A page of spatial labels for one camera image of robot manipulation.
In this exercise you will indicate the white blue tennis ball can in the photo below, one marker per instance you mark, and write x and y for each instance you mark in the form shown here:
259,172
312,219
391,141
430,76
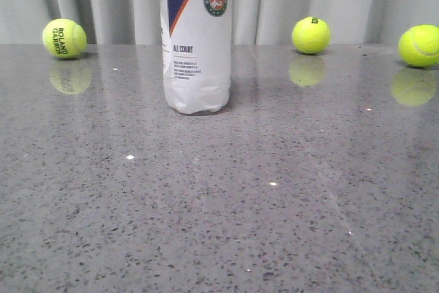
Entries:
196,48

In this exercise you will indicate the Wilson tennis ball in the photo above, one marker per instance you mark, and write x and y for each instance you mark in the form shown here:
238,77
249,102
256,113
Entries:
311,35

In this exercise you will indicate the Roland Garros tennis ball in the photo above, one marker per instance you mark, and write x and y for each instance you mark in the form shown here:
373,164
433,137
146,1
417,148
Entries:
64,38

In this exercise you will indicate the plain yellow tennis ball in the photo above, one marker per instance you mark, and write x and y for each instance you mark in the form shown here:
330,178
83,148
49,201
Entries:
418,46

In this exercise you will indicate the grey pleated curtain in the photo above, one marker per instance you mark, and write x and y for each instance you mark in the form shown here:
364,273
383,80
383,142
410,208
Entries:
255,22

